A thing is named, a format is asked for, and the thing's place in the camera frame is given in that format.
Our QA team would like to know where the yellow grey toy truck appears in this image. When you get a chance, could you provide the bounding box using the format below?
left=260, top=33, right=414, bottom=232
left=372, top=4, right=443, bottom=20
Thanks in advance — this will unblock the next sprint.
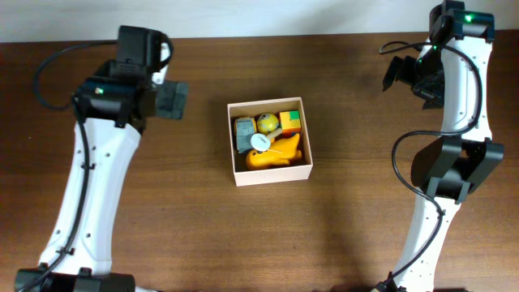
left=234, top=117, right=257, bottom=153

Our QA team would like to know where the orange rubber animal toy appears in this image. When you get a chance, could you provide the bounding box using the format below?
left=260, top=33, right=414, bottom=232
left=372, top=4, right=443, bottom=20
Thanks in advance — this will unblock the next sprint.
left=246, top=133, right=302, bottom=170

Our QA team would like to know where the multicoloured puzzle cube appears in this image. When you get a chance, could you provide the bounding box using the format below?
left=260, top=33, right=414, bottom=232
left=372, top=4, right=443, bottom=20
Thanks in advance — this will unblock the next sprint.
left=279, top=110, right=302, bottom=137

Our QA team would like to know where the pink cardboard box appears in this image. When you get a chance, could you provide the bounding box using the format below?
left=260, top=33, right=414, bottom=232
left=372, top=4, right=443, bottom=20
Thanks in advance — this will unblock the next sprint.
left=227, top=97, right=313, bottom=187

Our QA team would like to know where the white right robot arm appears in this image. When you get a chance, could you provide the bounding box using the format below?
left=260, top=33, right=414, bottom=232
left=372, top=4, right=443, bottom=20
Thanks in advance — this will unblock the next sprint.
left=374, top=1, right=504, bottom=291

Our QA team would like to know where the yellow one-eyed ball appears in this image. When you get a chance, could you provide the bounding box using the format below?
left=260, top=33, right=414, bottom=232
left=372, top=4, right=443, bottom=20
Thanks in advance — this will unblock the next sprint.
left=256, top=113, right=279, bottom=135

